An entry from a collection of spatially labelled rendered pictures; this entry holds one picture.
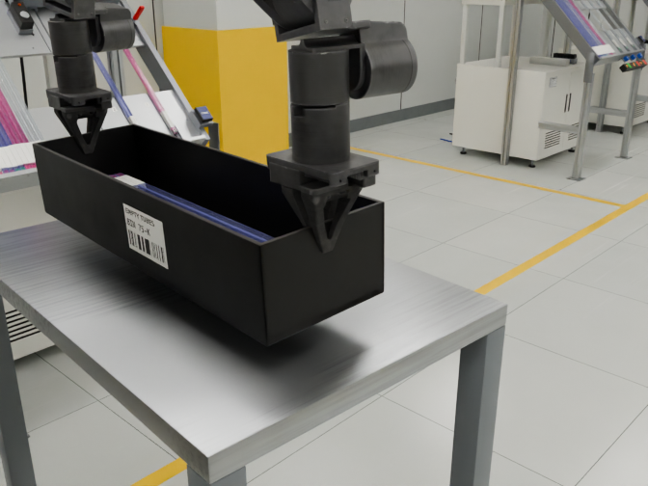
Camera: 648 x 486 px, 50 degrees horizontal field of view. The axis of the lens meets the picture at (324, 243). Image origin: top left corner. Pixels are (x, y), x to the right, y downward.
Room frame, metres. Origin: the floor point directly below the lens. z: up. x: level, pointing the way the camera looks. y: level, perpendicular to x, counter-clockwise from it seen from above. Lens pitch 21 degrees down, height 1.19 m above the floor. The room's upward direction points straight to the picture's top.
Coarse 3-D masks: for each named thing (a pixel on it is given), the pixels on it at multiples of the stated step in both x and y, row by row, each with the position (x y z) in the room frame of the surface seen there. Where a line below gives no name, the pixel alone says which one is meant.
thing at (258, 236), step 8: (112, 176) 1.08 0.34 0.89; (120, 176) 1.08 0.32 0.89; (128, 176) 1.08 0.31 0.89; (136, 184) 1.03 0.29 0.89; (144, 184) 1.03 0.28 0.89; (152, 192) 0.99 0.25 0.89; (160, 192) 0.99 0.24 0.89; (168, 200) 0.96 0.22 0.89; (176, 200) 0.96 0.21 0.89; (184, 200) 0.95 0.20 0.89; (184, 208) 0.92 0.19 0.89; (192, 208) 0.92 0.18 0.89; (200, 208) 0.92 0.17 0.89; (208, 216) 0.88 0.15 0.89; (216, 216) 0.88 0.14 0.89; (224, 216) 0.88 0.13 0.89; (224, 224) 0.85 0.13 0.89; (232, 224) 0.85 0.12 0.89; (240, 224) 0.85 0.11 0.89; (240, 232) 0.82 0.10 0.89; (248, 232) 0.82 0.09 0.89; (256, 232) 0.82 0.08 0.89; (256, 240) 0.80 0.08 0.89; (264, 240) 0.80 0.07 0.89
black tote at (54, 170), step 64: (128, 128) 1.15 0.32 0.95; (64, 192) 0.98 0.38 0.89; (128, 192) 0.82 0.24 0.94; (192, 192) 1.03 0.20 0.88; (256, 192) 0.90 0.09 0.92; (128, 256) 0.84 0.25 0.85; (192, 256) 0.72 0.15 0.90; (256, 256) 0.62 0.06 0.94; (320, 256) 0.67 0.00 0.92; (384, 256) 0.74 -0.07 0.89; (256, 320) 0.63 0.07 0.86; (320, 320) 0.67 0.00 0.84
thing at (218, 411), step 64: (0, 256) 0.96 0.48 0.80; (64, 256) 0.96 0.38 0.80; (0, 320) 1.01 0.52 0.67; (64, 320) 0.75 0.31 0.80; (128, 320) 0.75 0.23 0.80; (192, 320) 0.75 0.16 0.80; (384, 320) 0.75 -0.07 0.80; (448, 320) 0.75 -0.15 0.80; (0, 384) 1.00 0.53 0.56; (128, 384) 0.61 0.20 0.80; (192, 384) 0.61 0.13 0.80; (256, 384) 0.61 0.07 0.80; (320, 384) 0.61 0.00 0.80; (384, 384) 0.65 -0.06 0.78; (0, 448) 1.01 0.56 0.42; (192, 448) 0.52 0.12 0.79; (256, 448) 0.53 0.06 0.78
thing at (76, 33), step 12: (48, 24) 1.08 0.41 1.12; (60, 24) 1.07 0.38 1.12; (72, 24) 1.07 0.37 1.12; (84, 24) 1.09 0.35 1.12; (96, 24) 1.11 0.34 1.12; (60, 36) 1.07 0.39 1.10; (72, 36) 1.07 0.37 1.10; (84, 36) 1.08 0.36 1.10; (96, 36) 1.11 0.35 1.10; (60, 48) 1.07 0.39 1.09; (72, 48) 1.07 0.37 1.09; (84, 48) 1.08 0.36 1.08
